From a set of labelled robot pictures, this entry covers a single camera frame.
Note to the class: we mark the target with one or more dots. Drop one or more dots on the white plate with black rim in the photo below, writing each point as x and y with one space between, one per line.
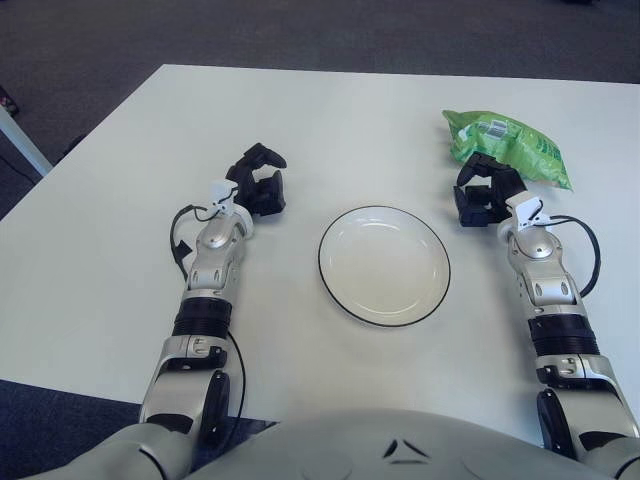
384 267

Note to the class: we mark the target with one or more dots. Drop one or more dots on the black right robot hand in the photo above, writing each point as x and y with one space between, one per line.
492 192

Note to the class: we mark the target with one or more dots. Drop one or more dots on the green snack bag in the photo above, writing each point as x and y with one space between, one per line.
520 137

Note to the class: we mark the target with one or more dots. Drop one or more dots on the grey robot torso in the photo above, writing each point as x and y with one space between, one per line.
350 445

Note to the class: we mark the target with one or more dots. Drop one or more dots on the dark object on floor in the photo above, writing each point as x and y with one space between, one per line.
7 100

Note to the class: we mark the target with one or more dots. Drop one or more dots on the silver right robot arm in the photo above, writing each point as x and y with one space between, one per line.
555 310

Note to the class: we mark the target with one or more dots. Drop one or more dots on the white table leg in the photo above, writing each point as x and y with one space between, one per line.
22 140

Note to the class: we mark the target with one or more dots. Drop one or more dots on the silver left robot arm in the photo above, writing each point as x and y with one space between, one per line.
212 280

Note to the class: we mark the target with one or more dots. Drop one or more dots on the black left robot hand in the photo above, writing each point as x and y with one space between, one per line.
260 192

